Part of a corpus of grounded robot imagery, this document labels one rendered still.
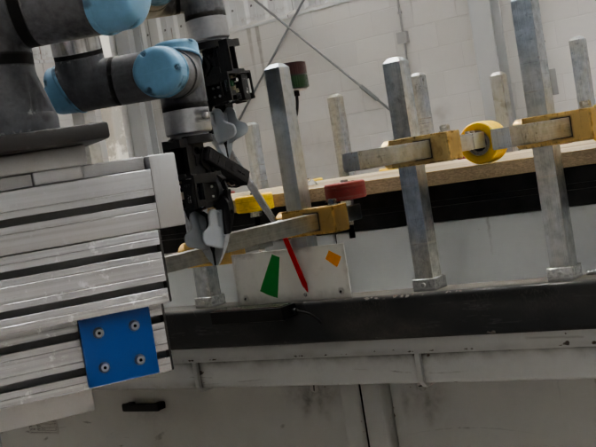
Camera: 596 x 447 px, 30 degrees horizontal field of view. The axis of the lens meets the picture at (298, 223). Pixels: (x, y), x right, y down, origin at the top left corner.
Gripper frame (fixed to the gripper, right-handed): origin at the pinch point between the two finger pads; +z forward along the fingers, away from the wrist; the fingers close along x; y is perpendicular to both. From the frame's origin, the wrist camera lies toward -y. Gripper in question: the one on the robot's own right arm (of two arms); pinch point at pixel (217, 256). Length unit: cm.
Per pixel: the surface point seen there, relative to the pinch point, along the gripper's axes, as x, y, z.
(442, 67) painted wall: -332, -776, -79
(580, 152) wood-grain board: 45, -50, -7
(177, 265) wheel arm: -23.5, -17.0, 2.3
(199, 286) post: -29.6, -29.6, 8.1
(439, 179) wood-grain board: 16, -50, -6
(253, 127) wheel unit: -89, -139, -27
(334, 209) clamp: 5.0, -29.6, -3.6
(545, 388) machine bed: 30, -55, 37
